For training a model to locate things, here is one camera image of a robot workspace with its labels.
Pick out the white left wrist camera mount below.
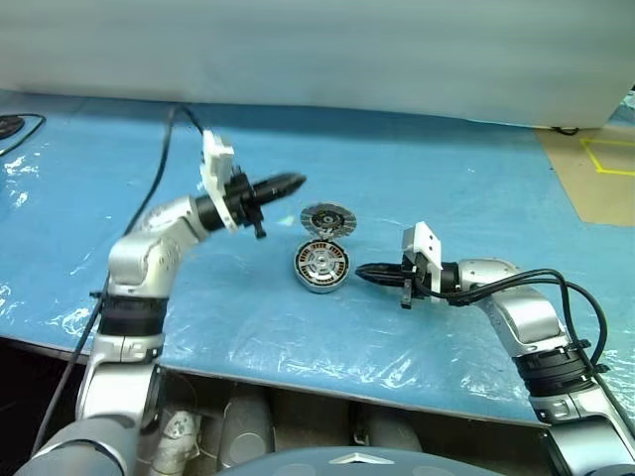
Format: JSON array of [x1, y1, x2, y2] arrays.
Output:
[[197, 129, 237, 234]]

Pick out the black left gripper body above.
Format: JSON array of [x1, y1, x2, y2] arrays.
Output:
[[225, 167, 269, 241]]

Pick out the grey rounded cylinder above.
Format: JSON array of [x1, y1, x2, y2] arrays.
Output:
[[354, 411, 423, 452], [220, 391, 274, 467]]

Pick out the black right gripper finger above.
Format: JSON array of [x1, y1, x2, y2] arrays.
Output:
[[359, 274, 406, 293], [355, 262, 406, 279]]

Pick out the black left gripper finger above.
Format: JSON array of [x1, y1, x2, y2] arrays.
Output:
[[255, 173, 308, 193], [255, 185, 304, 206]]

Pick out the silver spoked motor cover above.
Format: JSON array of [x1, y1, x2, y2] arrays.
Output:
[[292, 238, 350, 284]]

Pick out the brown cardboard sheet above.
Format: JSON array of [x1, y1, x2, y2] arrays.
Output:
[[534, 126, 635, 227]]

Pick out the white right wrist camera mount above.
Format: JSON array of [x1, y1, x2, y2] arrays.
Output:
[[400, 221, 444, 302]]

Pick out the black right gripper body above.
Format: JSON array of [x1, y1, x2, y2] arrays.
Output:
[[399, 256, 434, 311]]

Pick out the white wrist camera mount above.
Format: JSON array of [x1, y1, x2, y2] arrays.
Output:
[[197, 129, 237, 234], [400, 221, 444, 302]]

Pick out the silver finned motor disc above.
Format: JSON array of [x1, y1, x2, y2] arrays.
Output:
[[299, 201, 358, 239]]

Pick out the white backdrop board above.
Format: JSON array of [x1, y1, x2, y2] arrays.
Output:
[[0, 0, 635, 129]]

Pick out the blue plastic table sheet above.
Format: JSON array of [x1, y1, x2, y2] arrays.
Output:
[[0, 88, 635, 425]]

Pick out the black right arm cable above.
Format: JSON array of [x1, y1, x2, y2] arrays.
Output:
[[436, 269, 635, 437], [436, 269, 584, 348]]

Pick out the grey-blue robot torso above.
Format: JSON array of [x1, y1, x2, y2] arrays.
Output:
[[212, 445, 502, 476]]

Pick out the yellow tape outline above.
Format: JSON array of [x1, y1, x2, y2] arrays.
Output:
[[579, 137, 635, 176]]

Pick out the white crumpled wrap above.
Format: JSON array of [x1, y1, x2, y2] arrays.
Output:
[[151, 409, 202, 476]]

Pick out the thin black table cable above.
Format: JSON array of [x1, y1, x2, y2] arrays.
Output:
[[0, 113, 47, 158]]

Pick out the motor stator with copper windings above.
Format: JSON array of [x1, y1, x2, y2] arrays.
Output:
[[289, 237, 352, 295]]

